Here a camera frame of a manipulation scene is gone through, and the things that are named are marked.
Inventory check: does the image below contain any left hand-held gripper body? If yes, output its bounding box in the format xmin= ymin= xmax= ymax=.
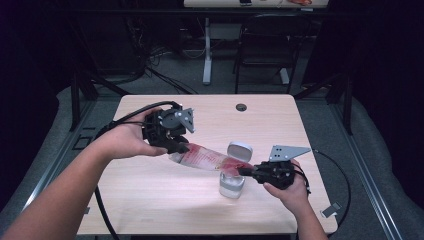
xmin=143 ymin=107 xmax=196 ymax=153

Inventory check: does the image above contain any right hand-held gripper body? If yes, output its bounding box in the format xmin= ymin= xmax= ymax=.
xmin=254 ymin=144 xmax=312 ymax=190

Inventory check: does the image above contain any white container with hinged lid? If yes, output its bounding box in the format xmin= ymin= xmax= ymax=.
xmin=218 ymin=141 xmax=254 ymax=200

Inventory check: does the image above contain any red and white spouted pouch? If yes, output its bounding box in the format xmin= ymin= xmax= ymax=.
xmin=168 ymin=142 xmax=254 ymax=178

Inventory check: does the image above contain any person's right hand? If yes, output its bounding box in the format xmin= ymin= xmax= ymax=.
xmin=263 ymin=159 xmax=309 ymax=214

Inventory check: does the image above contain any person's left hand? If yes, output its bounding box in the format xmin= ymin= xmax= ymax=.
xmin=98 ymin=107 xmax=169 ymax=160

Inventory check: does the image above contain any black metal stand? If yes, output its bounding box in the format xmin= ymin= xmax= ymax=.
xmin=293 ymin=71 xmax=354 ymax=136
xmin=68 ymin=71 xmax=131 ymax=133

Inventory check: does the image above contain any white desk with metal legs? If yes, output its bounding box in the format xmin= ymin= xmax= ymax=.
xmin=183 ymin=0 xmax=329 ymax=86

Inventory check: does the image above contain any black folding chair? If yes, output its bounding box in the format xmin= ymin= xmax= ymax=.
xmin=233 ymin=13 xmax=314 ymax=95

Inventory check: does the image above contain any left hand-held gripper black cable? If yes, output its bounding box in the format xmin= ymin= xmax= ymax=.
xmin=94 ymin=100 xmax=184 ymax=240

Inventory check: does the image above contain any hand-held gripper black cable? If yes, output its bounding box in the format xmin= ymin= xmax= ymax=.
xmin=293 ymin=148 xmax=352 ymax=240
xmin=94 ymin=100 xmax=184 ymax=240

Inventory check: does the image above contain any tangle of floor cables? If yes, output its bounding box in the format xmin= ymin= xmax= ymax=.
xmin=126 ymin=16 xmax=199 ymax=96

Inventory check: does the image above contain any right hand-held gripper black cable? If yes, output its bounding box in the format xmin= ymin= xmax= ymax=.
xmin=293 ymin=148 xmax=352 ymax=240

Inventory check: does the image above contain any aluminium floor rail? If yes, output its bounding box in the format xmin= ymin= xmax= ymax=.
xmin=19 ymin=99 xmax=98 ymax=214
xmin=328 ymin=99 xmax=403 ymax=240

